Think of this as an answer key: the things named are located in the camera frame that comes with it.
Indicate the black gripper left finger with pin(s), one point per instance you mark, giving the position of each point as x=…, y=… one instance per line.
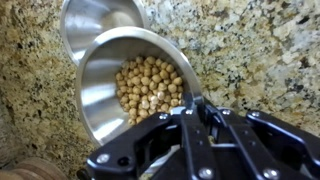
x=113, y=151

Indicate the large silver bowl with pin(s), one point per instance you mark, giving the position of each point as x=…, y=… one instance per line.
x=86, y=26

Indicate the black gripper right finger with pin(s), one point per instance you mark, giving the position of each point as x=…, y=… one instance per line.
x=283, y=133

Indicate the pile of chickpeas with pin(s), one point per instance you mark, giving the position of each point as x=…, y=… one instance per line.
x=150, y=88

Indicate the small silver bowl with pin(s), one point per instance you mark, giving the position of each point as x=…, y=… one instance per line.
x=96, y=93

